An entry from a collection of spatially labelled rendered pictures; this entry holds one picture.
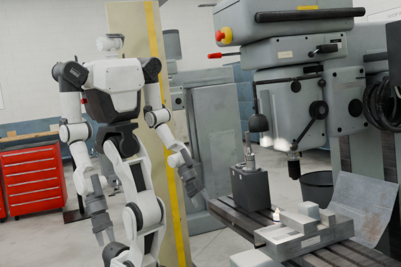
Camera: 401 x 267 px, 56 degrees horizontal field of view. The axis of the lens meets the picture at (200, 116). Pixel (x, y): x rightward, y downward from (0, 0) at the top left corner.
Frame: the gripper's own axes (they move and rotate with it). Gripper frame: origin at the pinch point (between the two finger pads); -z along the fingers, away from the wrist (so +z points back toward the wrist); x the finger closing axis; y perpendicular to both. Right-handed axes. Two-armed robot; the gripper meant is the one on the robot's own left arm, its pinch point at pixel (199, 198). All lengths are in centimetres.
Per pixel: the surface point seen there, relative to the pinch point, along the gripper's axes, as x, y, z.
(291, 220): 57, -13, -24
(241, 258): 29.4, -18.2, -30.1
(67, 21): -578, 341, 573
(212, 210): -6.7, 9.8, -8.3
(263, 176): 30.9, 16.2, -4.9
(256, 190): 26.2, 12.1, -9.3
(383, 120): 98, 7, -8
